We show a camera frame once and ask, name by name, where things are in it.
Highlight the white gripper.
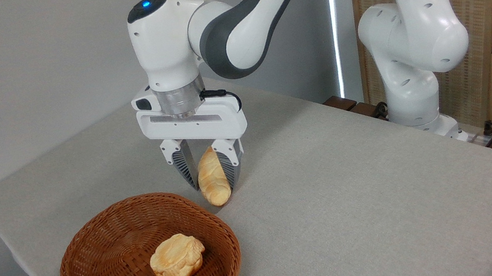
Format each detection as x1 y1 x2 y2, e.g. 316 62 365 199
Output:
129 70 258 206

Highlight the elongated golden bread loaf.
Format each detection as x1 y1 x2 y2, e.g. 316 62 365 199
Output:
192 143 236 209

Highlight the round golden bread roll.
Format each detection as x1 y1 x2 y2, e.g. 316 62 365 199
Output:
145 230 210 276

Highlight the grey tablecloth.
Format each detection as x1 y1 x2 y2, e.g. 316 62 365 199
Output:
0 30 492 276

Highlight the dark brown wooden slat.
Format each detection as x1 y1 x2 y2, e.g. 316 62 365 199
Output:
322 92 358 115
350 98 389 127

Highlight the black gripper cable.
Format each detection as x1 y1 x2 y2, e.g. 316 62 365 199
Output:
199 84 244 118

